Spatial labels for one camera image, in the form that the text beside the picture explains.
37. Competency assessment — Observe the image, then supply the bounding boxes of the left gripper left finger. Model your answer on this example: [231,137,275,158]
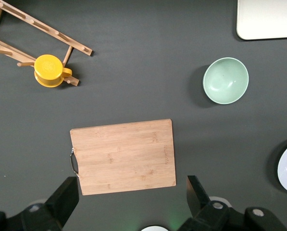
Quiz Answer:
[44,176,80,231]

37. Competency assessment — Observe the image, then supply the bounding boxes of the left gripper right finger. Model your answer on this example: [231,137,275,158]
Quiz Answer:
[186,175,230,221]

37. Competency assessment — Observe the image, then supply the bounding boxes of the wooden cutting board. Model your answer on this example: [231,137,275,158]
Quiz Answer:
[69,118,177,196]

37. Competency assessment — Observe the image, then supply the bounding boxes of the light green bowl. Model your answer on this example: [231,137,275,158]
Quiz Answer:
[202,57,250,105]

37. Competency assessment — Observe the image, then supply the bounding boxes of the yellow cup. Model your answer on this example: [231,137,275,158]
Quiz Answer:
[34,54,73,88]

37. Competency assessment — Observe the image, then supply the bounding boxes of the wooden peg dish rack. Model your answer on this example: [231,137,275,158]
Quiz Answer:
[0,0,93,87]

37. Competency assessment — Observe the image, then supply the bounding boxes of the beige bear print tray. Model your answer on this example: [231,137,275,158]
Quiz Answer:
[237,0,287,40]

